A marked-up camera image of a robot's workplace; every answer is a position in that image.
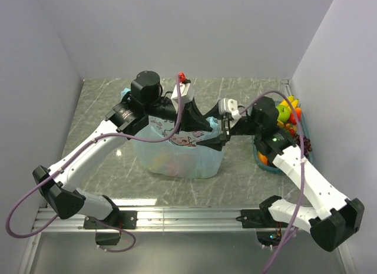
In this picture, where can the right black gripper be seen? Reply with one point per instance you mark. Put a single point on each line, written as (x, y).
(215, 142)

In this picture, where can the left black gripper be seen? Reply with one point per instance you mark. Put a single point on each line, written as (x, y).
(192, 119)

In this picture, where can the light blue plastic bag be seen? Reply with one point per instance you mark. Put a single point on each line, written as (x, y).
(180, 156)

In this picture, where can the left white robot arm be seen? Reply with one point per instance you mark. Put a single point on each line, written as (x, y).
(59, 184)

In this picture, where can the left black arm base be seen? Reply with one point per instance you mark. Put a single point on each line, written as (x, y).
(107, 230)

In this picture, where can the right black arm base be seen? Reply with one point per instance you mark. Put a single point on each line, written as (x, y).
(268, 231)

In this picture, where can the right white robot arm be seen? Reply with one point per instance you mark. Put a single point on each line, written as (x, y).
(332, 217)

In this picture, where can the small orange fake fruit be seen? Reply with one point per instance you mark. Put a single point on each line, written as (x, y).
(263, 159)

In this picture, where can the green fake apple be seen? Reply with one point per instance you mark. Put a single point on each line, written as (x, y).
(284, 113)

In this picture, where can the yellow fake bananas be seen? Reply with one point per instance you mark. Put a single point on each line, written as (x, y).
(293, 101)

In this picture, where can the red orange fake pepper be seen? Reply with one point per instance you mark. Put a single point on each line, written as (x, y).
(295, 116)

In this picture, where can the purple fake grapes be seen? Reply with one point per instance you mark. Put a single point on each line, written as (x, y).
(306, 142)

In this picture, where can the teal plastic fruit basket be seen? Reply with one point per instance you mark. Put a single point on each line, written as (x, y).
(287, 121)

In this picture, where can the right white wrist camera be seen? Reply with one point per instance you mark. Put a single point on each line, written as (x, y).
(229, 106)

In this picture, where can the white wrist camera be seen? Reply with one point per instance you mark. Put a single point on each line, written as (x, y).
(229, 106)
(186, 91)

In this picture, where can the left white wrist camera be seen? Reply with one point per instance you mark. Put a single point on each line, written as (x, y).
(186, 91)

